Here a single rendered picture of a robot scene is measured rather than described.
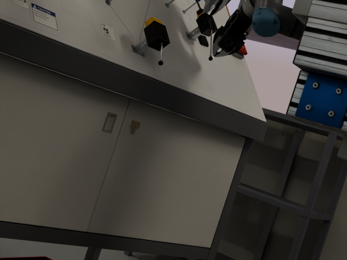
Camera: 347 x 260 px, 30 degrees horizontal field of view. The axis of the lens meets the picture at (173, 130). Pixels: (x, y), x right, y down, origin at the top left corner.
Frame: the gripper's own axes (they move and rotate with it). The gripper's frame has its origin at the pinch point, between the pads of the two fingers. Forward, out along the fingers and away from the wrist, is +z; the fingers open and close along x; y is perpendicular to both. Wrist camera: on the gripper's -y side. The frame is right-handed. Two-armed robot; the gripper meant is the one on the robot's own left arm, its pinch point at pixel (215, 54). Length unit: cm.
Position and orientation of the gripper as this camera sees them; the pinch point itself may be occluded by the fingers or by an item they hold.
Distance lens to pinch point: 204.1
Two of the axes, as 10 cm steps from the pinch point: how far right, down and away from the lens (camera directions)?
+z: -4.5, 4.8, 7.6
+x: -8.1, -5.8, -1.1
